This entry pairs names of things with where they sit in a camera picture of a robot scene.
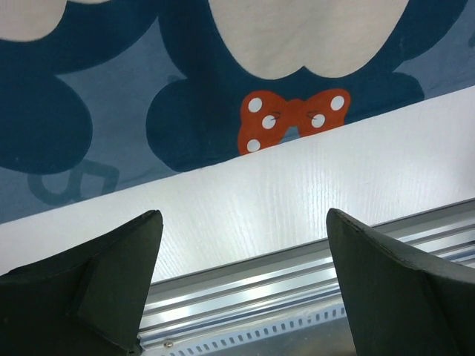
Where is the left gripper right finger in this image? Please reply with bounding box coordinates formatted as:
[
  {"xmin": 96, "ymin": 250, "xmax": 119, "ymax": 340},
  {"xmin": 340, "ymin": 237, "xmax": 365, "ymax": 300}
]
[{"xmin": 326, "ymin": 208, "xmax": 474, "ymax": 355}]

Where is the aluminium mounting rail frame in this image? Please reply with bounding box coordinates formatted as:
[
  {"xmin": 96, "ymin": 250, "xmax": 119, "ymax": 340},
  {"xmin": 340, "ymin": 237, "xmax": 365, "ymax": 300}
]
[{"xmin": 137, "ymin": 198, "xmax": 475, "ymax": 349}]

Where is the perforated metal cable strip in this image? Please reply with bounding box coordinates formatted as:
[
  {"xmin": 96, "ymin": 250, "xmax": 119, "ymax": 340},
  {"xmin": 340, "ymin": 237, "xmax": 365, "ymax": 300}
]
[{"xmin": 159, "ymin": 303, "xmax": 347, "ymax": 356}]

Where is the blue cartoon placemat cloth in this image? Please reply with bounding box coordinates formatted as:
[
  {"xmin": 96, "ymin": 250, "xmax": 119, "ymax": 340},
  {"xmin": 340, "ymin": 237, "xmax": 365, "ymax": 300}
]
[{"xmin": 1, "ymin": 1, "xmax": 474, "ymax": 223}]

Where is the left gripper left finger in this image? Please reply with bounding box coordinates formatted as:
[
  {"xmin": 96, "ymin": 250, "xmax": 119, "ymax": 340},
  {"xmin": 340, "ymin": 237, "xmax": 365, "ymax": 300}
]
[{"xmin": 1, "ymin": 210, "xmax": 163, "ymax": 355}]

